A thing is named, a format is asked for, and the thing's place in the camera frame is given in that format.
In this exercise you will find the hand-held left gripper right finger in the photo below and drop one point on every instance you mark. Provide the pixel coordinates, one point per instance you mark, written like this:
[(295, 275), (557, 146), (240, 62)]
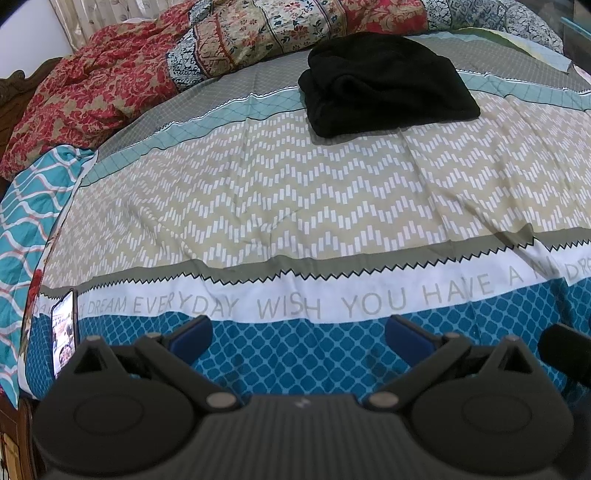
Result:
[(406, 333)]

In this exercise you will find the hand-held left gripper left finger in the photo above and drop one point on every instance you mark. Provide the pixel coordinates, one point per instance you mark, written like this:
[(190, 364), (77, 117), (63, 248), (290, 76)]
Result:
[(194, 333)]

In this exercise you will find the black pants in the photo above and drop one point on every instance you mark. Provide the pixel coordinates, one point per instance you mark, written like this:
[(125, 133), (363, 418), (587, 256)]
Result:
[(388, 87)]

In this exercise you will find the smartphone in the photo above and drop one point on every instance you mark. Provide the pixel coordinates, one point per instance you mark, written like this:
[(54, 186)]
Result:
[(64, 332)]

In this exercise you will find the patterned bed sheet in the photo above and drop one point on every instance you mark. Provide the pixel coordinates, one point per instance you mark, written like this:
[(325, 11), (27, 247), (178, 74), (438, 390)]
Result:
[(300, 194)]

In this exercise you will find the teal wavy patterned pillow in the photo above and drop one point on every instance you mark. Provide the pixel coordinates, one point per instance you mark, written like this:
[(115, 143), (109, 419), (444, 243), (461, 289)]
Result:
[(27, 221)]

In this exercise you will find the red floral quilt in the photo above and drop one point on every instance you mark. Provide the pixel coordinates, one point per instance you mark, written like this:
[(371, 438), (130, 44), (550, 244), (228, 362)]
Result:
[(101, 92)]

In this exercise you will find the carved wooden headboard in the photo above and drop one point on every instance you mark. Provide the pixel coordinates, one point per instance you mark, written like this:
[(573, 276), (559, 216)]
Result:
[(14, 87)]

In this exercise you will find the pale green cloth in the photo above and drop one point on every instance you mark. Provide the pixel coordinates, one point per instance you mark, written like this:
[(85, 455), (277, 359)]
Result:
[(531, 46)]

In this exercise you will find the beige patterned curtain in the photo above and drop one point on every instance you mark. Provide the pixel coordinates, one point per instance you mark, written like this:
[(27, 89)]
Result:
[(92, 18)]

